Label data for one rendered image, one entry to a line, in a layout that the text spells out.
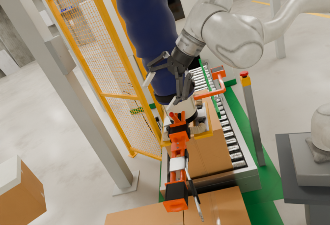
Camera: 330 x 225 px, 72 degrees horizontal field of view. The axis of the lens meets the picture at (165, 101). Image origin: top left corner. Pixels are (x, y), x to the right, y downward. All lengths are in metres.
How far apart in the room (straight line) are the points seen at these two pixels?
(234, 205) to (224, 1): 1.26
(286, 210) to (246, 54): 1.81
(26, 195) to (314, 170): 1.94
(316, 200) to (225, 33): 1.03
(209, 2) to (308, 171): 1.00
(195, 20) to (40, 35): 1.60
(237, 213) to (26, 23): 2.02
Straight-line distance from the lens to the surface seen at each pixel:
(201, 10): 0.70
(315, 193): 1.42
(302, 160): 1.44
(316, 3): 0.97
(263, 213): 2.24
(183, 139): 1.03
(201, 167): 1.72
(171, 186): 0.85
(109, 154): 2.52
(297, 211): 2.26
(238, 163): 1.84
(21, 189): 2.13
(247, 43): 0.57
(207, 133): 1.22
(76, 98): 2.23
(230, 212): 1.61
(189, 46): 0.73
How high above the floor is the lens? 1.88
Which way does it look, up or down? 27 degrees down
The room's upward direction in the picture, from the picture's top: 22 degrees counter-clockwise
